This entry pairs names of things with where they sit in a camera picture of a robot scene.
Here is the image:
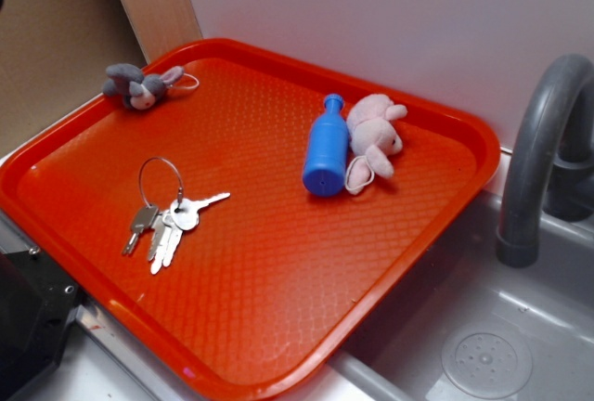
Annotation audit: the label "pink plush bunny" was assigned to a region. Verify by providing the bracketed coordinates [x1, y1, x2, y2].
[345, 94, 407, 195]

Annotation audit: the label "grey plastic sink basin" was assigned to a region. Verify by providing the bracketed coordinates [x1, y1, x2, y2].
[331, 192, 593, 400]

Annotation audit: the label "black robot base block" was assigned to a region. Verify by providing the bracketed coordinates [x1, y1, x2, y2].
[1, 251, 83, 400]

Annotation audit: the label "light wooden board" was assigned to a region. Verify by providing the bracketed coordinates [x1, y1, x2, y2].
[121, 0, 202, 62]

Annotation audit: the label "orange plastic tray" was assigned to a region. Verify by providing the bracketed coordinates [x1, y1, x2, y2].
[1, 39, 499, 400]

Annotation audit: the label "grey plush bunny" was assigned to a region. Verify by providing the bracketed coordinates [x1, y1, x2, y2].
[102, 63, 200, 110]

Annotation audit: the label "silver keys on ring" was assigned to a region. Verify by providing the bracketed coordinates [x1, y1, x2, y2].
[121, 156, 231, 276]

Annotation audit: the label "blue plastic toy bottle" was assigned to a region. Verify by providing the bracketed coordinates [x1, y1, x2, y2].
[302, 94, 349, 197]

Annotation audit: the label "grey toy faucet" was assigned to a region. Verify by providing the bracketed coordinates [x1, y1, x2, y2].
[497, 54, 593, 267]

